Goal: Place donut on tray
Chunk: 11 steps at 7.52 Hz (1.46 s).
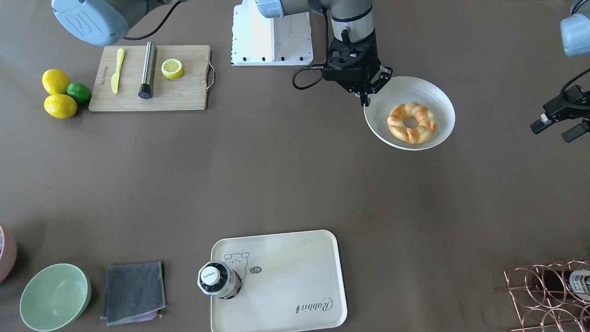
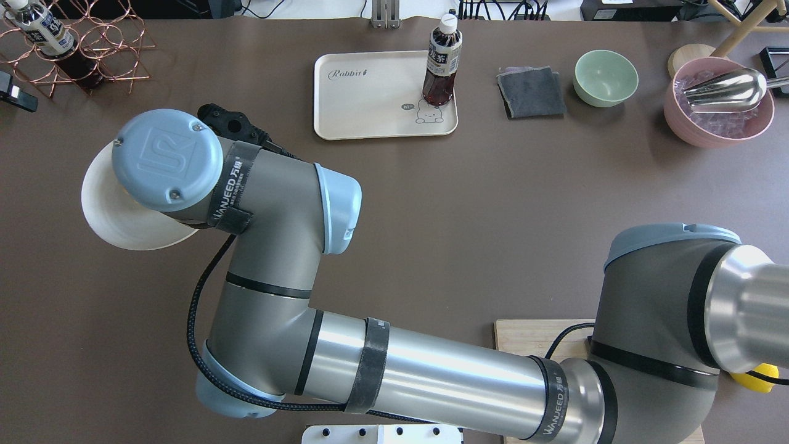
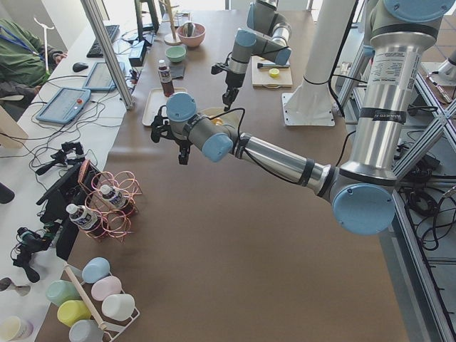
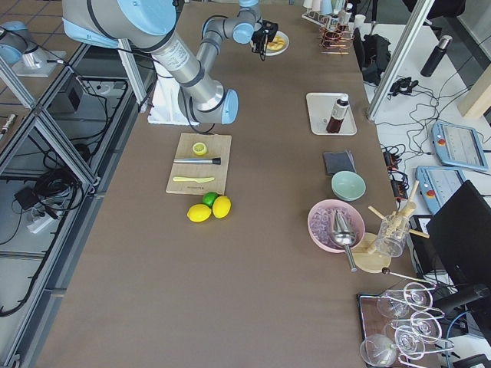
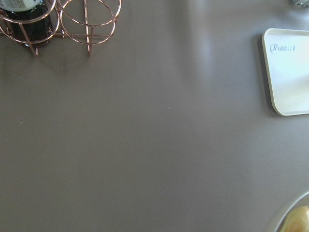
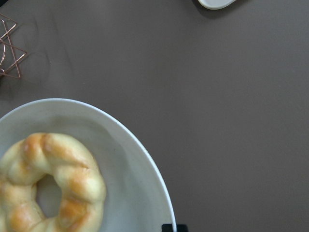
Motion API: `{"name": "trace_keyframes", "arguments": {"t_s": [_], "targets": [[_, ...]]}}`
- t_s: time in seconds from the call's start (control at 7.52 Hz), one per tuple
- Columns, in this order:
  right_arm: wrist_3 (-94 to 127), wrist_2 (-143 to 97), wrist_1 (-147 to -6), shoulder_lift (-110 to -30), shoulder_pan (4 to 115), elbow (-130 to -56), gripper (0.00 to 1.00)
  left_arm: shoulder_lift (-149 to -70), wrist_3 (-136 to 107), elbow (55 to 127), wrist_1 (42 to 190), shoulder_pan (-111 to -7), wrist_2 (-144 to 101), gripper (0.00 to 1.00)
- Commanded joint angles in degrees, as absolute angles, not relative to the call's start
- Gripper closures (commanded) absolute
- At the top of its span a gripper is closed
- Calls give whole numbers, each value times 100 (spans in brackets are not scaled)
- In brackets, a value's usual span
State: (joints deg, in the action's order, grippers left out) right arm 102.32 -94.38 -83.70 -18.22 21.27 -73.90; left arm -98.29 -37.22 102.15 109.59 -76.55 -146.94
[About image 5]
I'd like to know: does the white round plate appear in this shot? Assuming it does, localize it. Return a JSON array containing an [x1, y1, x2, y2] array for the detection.
[[273, 191, 309, 232]]

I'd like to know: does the yellow twisted donut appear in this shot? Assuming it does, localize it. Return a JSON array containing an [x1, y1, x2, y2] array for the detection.
[[280, 206, 309, 232]]

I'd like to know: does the white rectangular tray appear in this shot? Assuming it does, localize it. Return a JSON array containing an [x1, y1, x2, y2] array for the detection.
[[262, 28, 309, 116]]

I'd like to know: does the Suntory dark bottle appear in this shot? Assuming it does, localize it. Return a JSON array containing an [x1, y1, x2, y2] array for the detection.
[[0, 0, 53, 47]]

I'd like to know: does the copper wire bottle rack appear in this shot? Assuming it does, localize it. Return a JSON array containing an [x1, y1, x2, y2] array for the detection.
[[0, 0, 123, 57]]

